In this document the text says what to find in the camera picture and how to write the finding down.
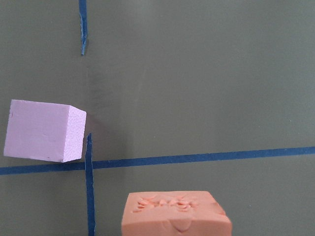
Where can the orange foam block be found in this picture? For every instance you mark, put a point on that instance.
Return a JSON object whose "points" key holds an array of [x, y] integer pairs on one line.
{"points": [[174, 213]]}

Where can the pink foam block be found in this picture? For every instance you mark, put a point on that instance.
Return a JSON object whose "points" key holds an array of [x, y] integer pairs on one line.
{"points": [[44, 131]]}

